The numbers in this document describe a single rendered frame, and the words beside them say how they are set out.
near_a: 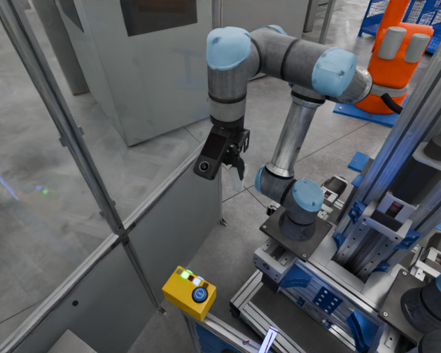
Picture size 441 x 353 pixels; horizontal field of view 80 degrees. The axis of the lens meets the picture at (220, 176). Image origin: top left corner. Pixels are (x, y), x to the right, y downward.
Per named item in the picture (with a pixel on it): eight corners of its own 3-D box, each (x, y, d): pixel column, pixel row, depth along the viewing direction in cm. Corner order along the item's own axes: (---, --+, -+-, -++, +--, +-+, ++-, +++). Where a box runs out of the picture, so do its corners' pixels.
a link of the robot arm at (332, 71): (368, 113, 83) (326, 110, 44) (334, 101, 88) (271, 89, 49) (388, 75, 78) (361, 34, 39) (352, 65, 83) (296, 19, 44)
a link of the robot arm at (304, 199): (308, 230, 98) (317, 208, 88) (277, 211, 104) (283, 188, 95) (322, 210, 104) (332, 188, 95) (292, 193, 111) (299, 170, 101)
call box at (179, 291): (165, 300, 97) (160, 288, 89) (181, 277, 103) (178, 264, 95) (201, 323, 91) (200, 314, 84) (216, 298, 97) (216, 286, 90)
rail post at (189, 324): (194, 353, 167) (181, 312, 111) (197, 347, 169) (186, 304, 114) (199, 357, 166) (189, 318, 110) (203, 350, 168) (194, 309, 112)
